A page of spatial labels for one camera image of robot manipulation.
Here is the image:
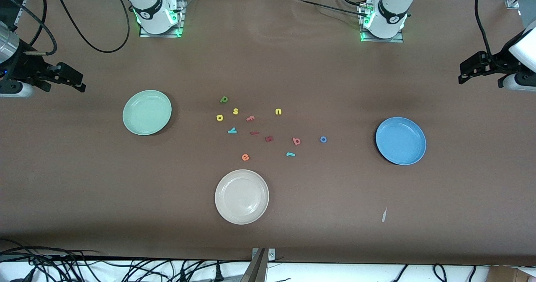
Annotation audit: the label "light green plate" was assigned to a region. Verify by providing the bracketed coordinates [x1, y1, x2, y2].
[122, 90, 173, 136]

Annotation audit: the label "blue plate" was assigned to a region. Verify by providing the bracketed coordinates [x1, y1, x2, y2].
[375, 117, 427, 166]

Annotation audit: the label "brown table cover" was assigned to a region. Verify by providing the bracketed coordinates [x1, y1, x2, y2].
[0, 0, 536, 267]

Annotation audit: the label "cream white plate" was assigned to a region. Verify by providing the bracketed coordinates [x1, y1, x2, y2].
[214, 169, 270, 225]

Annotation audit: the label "cardboard box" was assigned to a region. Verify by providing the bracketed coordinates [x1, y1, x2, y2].
[488, 266, 536, 282]

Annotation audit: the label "grey slanted beam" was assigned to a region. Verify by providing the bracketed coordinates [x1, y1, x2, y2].
[240, 249, 268, 282]

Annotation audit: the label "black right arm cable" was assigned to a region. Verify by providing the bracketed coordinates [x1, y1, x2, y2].
[0, 0, 131, 56]

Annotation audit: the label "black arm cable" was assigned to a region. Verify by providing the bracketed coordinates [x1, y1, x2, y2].
[0, 0, 131, 56]
[474, 0, 492, 59]

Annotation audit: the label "aluminium frame rail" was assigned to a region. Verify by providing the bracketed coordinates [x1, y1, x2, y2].
[13, 0, 28, 31]

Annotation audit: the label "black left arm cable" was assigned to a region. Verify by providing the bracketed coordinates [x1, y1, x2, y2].
[474, 0, 492, 59]

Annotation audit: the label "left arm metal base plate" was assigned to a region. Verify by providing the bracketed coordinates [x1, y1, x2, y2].
[359, 2, 405, 43]

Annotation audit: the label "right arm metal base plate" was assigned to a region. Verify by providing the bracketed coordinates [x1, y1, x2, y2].
[139, 0, 186, 38]

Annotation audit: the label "black cable on table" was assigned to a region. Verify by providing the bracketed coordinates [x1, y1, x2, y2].
[293, 0, 371, 19]

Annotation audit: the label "tangled black floor cables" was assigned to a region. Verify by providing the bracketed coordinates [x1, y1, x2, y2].
[0, 238, 252, 282]

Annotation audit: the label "silver metal bracket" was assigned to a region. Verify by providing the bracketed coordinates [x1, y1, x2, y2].
[251, 248, 276, 262]

